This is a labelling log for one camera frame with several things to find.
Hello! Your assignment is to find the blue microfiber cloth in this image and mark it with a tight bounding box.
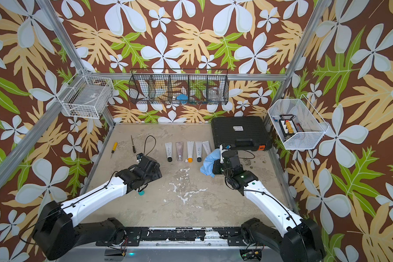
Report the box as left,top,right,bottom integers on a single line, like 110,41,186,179
200,148,221,178

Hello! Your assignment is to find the pink cap toothpaste tube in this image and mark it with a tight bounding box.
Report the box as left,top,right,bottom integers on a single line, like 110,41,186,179
202,141,212,156

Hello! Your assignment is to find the black box in basket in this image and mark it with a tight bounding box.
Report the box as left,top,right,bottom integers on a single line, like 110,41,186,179
278,115,299,139

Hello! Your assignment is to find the black handle screwdriver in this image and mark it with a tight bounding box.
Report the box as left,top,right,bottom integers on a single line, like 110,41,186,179
130,135,136,153

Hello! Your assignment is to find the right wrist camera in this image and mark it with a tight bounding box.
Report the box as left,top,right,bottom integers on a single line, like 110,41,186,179
219,144,231,164

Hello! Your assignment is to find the white wire basket left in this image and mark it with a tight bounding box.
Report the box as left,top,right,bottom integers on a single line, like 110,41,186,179
59,69,114,119

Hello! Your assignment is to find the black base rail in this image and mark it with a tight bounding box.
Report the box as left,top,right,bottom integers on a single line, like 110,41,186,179
96,227,255,248

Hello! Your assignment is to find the dark cap toothpaste tube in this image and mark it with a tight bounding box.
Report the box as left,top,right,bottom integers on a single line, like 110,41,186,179
195,141,203,162

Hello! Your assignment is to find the blue item in basket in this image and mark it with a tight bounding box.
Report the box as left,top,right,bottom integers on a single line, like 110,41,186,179
176,94,188,103

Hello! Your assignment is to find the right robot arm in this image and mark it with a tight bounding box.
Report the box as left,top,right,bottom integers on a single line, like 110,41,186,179
201,149,326,262

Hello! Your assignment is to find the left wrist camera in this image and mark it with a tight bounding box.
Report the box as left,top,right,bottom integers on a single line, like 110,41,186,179
136,153,144,162

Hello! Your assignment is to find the black cap toothpaste tube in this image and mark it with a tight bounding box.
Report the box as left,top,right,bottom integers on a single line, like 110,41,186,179
165,143,172,162

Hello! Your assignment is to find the white wire basket right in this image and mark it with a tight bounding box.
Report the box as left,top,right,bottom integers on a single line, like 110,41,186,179
268,95,330,151

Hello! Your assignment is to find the yellow handle screwdriver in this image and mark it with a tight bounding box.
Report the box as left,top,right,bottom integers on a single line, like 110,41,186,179
111,142,118,154

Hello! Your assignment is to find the black plastic tool case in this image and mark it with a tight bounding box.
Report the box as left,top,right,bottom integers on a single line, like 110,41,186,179
211,116,272,151

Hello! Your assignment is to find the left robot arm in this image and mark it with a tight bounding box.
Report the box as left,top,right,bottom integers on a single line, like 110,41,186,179
32,156,162,260

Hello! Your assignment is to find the orange cap toothpaste tube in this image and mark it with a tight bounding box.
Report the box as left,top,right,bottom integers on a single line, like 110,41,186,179
187,141,194,163

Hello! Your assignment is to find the black wire basket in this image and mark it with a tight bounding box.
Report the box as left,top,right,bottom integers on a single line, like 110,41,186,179
127,68,229,105

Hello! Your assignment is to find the white wire basket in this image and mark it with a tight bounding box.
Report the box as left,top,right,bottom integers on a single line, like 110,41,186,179
59,69,114,119
268,95,330,151

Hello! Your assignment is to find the clear pink tube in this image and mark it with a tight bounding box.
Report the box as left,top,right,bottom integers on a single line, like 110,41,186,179
175,141,183,162

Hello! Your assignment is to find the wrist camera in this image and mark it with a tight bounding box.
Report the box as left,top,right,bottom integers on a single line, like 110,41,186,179
136,153,144,162
219,144,231,164

